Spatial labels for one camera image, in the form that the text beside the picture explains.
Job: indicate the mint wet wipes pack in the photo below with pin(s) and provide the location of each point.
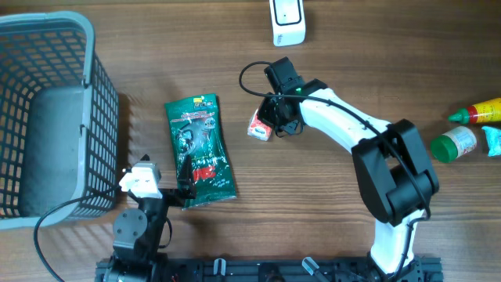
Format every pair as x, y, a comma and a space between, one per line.
493, 138

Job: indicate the white barcode scanner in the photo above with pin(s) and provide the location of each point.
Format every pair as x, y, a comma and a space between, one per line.
288, 22

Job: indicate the green 3M gloves package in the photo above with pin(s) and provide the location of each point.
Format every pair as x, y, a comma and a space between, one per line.
196, 133

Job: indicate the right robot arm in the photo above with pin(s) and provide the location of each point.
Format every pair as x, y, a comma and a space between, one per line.
395, 175

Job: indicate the red chili sauce bottle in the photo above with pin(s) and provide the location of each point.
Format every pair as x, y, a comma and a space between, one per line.
479, 113

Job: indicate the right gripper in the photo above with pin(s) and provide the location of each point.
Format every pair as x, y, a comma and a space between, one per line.
264, 113

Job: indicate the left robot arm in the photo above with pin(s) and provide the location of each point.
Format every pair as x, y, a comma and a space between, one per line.
138, 231

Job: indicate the grey plastic shopping basket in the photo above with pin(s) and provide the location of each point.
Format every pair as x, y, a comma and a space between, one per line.
59, 122

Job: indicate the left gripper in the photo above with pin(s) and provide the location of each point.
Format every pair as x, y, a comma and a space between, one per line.
178, 198

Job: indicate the green lid seasoning jar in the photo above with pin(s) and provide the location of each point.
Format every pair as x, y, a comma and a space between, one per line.
453, 144

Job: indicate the red white small packet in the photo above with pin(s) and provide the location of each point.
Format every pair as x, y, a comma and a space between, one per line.
258, 129

